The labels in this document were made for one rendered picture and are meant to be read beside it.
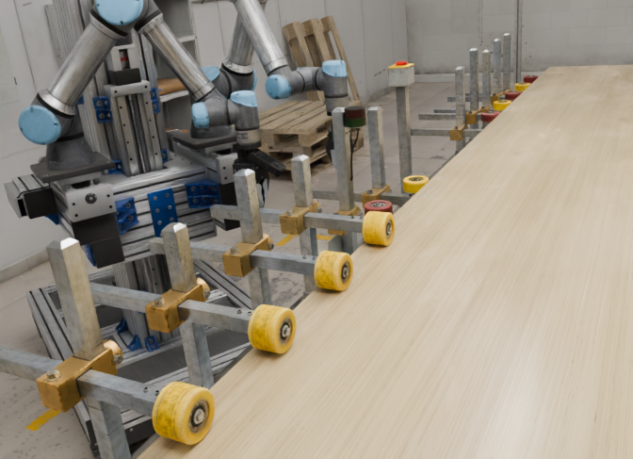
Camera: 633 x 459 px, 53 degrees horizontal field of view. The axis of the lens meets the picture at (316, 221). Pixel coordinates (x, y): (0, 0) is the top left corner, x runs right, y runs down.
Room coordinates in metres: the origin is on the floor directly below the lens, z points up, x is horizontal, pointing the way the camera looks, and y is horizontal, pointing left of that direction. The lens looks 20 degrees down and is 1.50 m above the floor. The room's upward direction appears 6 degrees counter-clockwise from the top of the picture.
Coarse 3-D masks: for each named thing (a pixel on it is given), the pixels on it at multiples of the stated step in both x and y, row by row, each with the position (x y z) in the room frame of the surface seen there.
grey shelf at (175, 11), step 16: (160, 0) 4.89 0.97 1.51; (176, 0) 4.82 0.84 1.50; (48, 16) 4.20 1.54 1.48; (176, 16) 4.83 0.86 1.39; (192, 16) 4.74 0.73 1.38; (176, 32) 4.85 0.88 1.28; (192, 48) 4.78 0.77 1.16; (160, 64) 4.95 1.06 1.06; (160, 96) 4.40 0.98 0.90; (176, 96) 4.49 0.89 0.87; (176, 112) 4.91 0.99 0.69; (176, 128) 4.92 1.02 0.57
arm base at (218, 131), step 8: (192, 120) 2.24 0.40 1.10; (192, 128) 2.23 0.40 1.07; (200, 128) 2.21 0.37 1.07; (208, 128) 2.20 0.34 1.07; (216, 128) 2.20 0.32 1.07; (224, 128) 2.22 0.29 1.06; (232, 128) 2.27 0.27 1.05; (192, 136) 2.22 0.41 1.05; (200, 136) 2.20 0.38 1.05; (208, 136) 2.19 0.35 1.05; (216, 136) 2.19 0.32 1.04
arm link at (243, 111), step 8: (232, 96) 1.88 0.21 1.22; (240, 96) 1.86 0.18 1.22; (248, 96) 1.87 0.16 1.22; (232, 104) 1.87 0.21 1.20; (240, 104) 1.86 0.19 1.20; (248, 104) 1.87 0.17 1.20; (256, 104) 1.90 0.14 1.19; (232, 112) 1.86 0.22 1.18; (240, 112) 1.86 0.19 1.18; (248, 112) 1.86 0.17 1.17; (256, 112) 1.89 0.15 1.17; (232, 120) 1.87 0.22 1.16; (240, 120) 1.87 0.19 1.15; (248, 120) 1.86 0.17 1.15; (256, 120) 1.88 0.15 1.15; (240, 128) 1.87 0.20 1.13; (248, 128) 1.86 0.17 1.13; (256, 128) 1.88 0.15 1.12
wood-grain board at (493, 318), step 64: (512, 128) 2.47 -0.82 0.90; (576, 128) 2.36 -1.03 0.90; (448, 192) 1.76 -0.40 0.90; (512, 192) 1.70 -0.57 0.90; (576, 192) 1.65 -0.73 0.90; (384, 256) 1.35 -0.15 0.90; (448, 256) 1.31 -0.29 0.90; (512, 256) 1.28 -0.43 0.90; (576, 256) 1.25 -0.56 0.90; (320, 320) 1.08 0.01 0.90; (384, 320) 1.05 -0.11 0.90; (448, 320) 1.03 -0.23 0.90; (512, 320) 1.01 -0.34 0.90; (576, 320) 0.98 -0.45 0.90; (256, 384) 0.89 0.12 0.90; (320, 384) 0.87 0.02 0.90; (384, 384) 0.85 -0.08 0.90; (448, 384) 0.84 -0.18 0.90; (512, 384) 0.82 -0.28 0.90; (576, 384) 0.80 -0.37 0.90; (192, 448) 0.74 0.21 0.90; (256, 448) 0.73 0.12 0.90; (320, 448) 0.72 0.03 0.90; (384, 448) 0.71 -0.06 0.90; (448, 448) 0.69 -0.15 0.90; (512, 448) 0.68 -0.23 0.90; (576, 448) 0.67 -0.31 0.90
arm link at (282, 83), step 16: (240, 0) 2.06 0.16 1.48; (256, 0) 2.07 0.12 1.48; (240, 16) 2.06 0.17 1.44; (256, 16) 2.04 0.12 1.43; (256, 32) 2.03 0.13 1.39; (272, 32) 2.05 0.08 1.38; (256, 48) 2.03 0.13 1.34; (272, 48) 2.01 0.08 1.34; (272, 64) 1.99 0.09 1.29; (272, 80) 1.96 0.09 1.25; (288, 80) 1.97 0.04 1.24; (272, 96) 1.97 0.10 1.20; (288, 96) 1.98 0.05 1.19
